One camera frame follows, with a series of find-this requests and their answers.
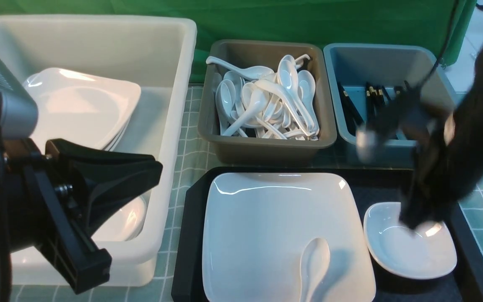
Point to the stack of white plates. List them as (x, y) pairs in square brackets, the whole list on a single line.
[(87, 110)]

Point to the blue-grey plastic bin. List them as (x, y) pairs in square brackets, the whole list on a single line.
[(354, 65)]

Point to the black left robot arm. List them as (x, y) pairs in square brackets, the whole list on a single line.
[(13, 202)]

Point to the green checked tablecloth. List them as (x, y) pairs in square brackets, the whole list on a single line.
[(194, 158)]

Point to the white dish in tub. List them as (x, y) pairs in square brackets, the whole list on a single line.
[(124, 224)]

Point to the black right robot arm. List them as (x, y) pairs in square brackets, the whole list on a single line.
[(448, 161)]

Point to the large white square plate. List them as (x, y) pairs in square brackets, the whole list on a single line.
[(257, 226)]

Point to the black serving tray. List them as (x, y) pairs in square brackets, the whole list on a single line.
[(464, 284)]

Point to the black chopsticks in bin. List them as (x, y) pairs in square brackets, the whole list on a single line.
[(350, 109)]

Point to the white ceramic spoon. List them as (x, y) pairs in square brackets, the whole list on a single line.
[(313, 267)]

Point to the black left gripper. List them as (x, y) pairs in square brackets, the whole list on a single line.
[(72, 191)]

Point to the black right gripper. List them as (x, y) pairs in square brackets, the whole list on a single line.
[(423, 123)]

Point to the pile of white spoons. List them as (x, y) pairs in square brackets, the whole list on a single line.
[(276, 104)]

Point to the small white square dish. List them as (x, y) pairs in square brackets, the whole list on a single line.
[(423, 254)]

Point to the large white plastic tub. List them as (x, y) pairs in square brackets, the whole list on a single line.
[(153, 52)]

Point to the brown plastic bin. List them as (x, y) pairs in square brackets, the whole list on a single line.
[(268, 152)]

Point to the green backdrop cloth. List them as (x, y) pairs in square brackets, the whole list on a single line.
[(423, 23)]

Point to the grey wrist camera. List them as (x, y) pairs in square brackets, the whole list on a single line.
[(18, 110)]

